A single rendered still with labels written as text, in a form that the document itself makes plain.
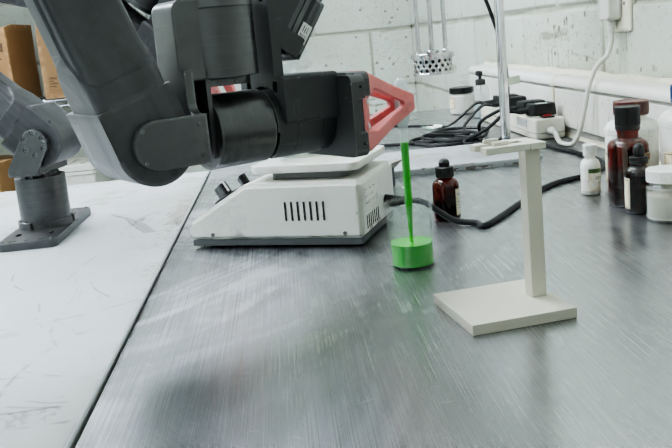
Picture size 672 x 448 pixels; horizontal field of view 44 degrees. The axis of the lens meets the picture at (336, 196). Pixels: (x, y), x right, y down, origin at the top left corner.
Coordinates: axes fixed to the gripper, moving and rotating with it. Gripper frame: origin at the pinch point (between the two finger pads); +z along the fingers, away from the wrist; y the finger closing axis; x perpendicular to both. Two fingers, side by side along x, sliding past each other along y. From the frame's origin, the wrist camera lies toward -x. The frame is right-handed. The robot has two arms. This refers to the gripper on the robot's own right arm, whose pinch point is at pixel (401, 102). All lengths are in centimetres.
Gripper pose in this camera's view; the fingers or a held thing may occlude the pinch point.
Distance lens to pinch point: 74.3
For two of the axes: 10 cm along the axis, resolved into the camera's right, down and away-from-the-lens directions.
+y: -5.8, -1.0, 8.1
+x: 0.9, 9.8, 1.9
